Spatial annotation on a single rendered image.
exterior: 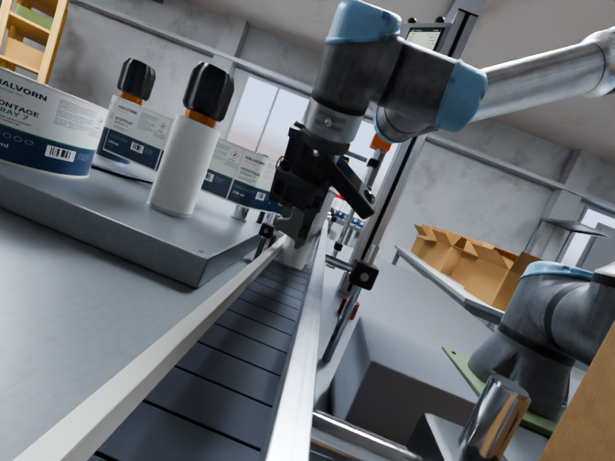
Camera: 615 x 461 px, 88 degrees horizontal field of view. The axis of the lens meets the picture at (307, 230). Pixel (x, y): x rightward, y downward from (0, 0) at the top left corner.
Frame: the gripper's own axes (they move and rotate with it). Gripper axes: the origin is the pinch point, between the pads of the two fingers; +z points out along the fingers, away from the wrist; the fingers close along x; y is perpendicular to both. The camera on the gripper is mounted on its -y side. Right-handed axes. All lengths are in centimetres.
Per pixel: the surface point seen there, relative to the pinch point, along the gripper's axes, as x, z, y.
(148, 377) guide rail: 37.0, -18.7, 3.5
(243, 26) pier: -482, 52, 213
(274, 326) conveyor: 23.1, -7.0, -1.2
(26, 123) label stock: 2.9, -4.0, 49.7
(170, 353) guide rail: 35.0, -17.8, 3.5
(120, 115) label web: -30, 7, 59
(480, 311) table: -110, 87, -112
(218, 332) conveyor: 27.8, -9.7, 3.2
